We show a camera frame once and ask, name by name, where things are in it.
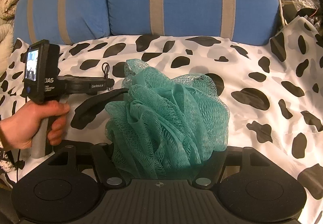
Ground teal mesh bath loofah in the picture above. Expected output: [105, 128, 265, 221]
[105, 59, 229, 181]

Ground person left hand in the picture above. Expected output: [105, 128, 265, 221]
[1, 101, 70, 151]

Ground left blue striped cushion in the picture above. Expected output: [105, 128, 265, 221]
[14, 0, 111, 45]

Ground cow print blanket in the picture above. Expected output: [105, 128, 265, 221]
[0, 15, 323, 199]

